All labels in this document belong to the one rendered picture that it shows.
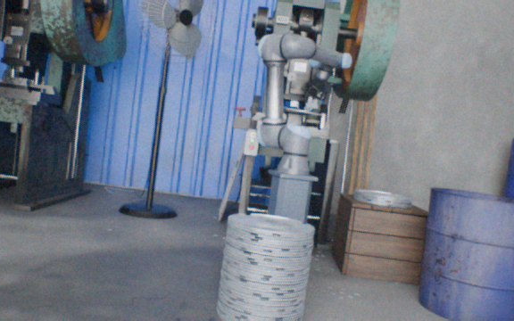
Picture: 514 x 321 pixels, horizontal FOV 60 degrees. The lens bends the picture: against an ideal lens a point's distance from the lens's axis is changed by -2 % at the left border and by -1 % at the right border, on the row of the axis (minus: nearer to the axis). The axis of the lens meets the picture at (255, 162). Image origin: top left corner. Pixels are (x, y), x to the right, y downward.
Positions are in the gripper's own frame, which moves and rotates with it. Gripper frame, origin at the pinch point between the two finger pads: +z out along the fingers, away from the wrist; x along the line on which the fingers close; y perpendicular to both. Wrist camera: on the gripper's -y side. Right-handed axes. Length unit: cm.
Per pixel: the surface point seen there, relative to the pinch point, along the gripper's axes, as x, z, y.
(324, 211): 12, 49, 34
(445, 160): 195, 41, -46
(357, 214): -5, 23, 74
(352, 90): 27.7, -15.4, -2.2
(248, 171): -29, 41, 7
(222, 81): 7, 36, -148
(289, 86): -3.1, -4.7, -22.7
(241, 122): -34.2, 17.9, -10.1
